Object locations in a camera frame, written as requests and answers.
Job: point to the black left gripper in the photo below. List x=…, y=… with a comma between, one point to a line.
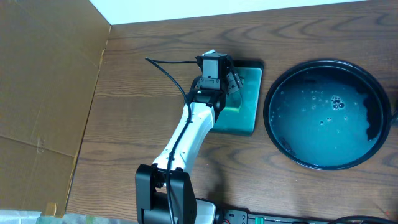
x=234, y=81

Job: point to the green yellow scrub sponge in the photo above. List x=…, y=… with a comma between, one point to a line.
x=233, y=102

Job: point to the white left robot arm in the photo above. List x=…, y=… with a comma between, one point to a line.
x=164, y=192

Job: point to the black rectangular water tray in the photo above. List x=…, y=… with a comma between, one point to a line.
x=243, y=122

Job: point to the round black serving tray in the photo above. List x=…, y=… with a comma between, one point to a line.
x=327, y=114

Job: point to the brown cardboard panel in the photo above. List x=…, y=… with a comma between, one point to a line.
x=51, y=54

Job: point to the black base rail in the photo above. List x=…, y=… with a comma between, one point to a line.
x=242, y=217

